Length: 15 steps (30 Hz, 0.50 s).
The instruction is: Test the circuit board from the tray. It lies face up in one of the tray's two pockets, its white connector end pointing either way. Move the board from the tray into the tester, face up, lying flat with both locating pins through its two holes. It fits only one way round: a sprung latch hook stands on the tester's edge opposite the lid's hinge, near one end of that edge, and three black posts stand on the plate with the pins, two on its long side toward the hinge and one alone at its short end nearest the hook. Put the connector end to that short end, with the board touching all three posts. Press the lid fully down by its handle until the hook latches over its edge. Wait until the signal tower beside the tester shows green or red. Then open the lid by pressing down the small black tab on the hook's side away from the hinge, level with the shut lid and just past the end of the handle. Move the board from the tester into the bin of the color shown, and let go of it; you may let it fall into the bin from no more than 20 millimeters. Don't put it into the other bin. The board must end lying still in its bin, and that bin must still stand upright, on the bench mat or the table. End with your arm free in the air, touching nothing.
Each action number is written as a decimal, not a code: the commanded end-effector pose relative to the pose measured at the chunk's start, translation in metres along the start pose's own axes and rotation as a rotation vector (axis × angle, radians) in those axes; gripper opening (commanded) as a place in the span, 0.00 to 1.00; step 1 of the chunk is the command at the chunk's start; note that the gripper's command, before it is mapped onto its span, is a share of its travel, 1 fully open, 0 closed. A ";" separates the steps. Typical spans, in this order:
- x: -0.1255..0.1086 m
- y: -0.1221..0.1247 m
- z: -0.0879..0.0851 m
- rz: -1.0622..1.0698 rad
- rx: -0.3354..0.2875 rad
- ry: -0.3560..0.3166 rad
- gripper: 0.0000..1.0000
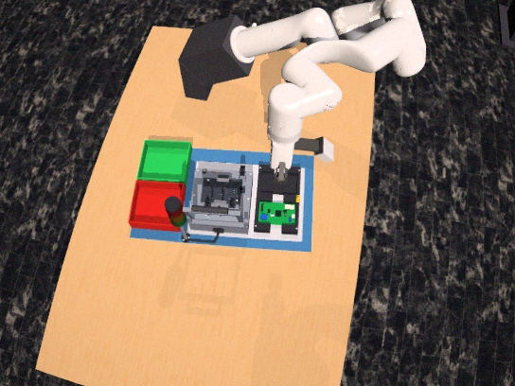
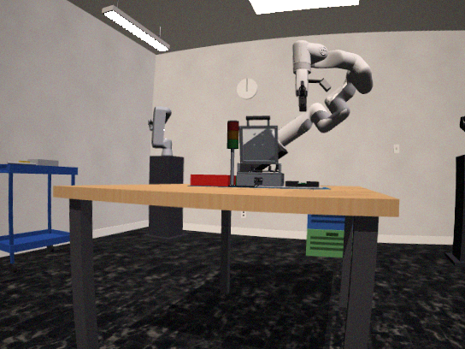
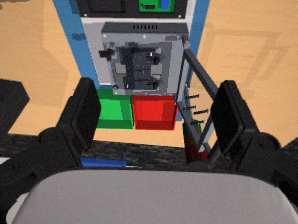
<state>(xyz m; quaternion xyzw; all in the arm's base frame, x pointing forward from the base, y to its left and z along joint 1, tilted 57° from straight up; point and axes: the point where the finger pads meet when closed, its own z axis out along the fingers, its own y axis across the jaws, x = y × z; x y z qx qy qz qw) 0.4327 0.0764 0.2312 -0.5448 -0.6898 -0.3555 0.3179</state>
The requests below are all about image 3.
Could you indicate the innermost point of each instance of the green open bin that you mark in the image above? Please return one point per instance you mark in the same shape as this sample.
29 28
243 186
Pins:
115 114

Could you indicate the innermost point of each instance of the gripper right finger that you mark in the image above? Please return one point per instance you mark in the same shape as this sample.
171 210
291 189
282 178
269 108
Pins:
253 152

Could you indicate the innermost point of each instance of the green circuit board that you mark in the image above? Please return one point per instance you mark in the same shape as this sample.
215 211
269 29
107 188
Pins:
156 5

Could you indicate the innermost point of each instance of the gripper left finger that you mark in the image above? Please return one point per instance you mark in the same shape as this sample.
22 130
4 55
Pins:
74 132

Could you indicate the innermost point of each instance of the red open bin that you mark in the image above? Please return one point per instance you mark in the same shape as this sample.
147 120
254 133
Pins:
154 112

